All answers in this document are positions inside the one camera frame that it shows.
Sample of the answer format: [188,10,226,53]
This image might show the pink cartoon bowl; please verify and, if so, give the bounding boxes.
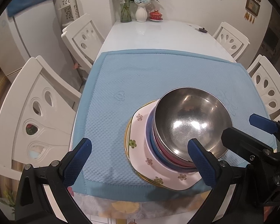
[145,105,200,173]

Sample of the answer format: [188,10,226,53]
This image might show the white ribbed vase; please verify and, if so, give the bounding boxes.
[135,3,147,22]

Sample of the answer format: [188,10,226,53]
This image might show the hanging wall ornaments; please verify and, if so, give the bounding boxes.
[244,10,256,24]

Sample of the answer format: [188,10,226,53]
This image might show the red steel bowl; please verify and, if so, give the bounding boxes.
[153,87,234,166]

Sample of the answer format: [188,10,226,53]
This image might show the dark wooden cabinet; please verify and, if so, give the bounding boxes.
[261,7,280,59]

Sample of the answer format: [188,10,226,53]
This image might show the white refrigerator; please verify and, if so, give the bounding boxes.
[0,2,84,91]

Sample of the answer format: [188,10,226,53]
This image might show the large hexagonal tree print plate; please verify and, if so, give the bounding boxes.
[126,99,207,190]

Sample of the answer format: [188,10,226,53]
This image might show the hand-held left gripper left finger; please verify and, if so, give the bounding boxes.
[14,138,93,224]

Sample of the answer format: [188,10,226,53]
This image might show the light blue table mat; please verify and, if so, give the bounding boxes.
[70,49,278,202]

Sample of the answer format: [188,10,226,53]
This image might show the white carved wooden chair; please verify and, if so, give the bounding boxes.
[0,55,82,182]
[246,54,280,122]
[212,21,251,61]
[61,13,105,75]

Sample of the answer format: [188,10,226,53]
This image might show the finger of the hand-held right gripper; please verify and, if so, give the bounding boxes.
[249,113,280,136]
[221,127,274,161]

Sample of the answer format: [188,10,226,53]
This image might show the red lidded teacup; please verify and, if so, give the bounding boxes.
[149,10,164,21]

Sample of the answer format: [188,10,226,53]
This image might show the blue steel bowl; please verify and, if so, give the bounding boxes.
[149,112,196,168]

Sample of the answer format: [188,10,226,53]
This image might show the white carved stand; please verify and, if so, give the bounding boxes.
[58,0,81,26]

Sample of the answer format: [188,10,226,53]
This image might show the glass vase with green stems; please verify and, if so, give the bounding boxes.
[110,0,137,23]

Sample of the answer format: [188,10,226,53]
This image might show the round leaf print plate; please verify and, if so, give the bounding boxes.
[124,99,168,188]

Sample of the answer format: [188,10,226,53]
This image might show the floral tablecloth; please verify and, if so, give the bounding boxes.
[71,187,215,224]

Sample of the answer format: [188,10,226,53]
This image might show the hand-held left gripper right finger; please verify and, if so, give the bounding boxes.
[187,138,266,224]

